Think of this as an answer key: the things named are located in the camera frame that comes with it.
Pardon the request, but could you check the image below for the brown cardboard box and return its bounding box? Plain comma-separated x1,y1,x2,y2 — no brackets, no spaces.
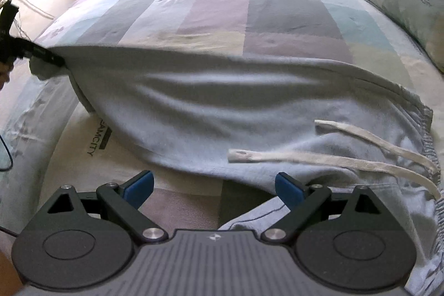
0,249,23,296

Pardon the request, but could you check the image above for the bed with patchwork floral sheet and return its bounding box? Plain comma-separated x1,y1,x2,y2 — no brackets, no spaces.
0,0,444,296

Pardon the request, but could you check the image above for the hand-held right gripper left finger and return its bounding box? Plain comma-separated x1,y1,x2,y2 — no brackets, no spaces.
47,170,168,244

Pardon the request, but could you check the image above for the black cable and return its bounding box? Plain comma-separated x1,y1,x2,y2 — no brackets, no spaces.
0,135,14,172

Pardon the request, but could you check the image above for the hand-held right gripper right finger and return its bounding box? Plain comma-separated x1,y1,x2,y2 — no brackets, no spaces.
261,173,386,245

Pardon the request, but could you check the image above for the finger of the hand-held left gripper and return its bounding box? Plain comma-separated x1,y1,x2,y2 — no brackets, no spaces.
24,39,66,67

